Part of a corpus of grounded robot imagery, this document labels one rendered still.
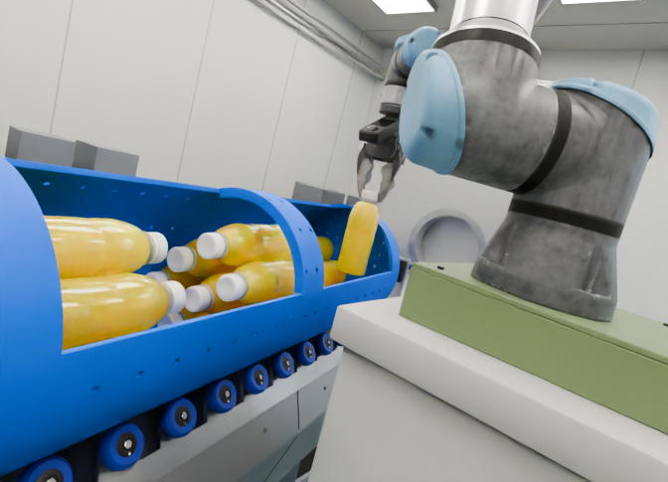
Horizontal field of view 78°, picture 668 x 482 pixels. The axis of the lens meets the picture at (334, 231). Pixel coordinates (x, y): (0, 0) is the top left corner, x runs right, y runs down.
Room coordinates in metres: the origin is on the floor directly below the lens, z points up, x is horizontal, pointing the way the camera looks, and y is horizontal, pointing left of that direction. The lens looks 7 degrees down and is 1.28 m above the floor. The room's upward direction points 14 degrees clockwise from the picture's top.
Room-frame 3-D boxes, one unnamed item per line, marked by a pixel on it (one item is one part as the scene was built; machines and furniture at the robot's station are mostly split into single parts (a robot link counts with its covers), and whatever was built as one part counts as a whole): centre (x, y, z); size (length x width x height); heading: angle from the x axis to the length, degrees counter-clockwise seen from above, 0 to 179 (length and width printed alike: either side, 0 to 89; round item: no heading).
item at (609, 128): (0.48, -0.24, 1.38); 0.13 x 0.12 x 0.14; 96
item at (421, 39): (0.87, -0.10, 1.57); 0.11 x 0.11 x 0.08; 6
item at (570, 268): (0.48, -0.25, 1.26); 0.15 x 0.15 x 0.10
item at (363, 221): (0.95, -0.06, 1.18); 0.07 x 0.07 x 0.19
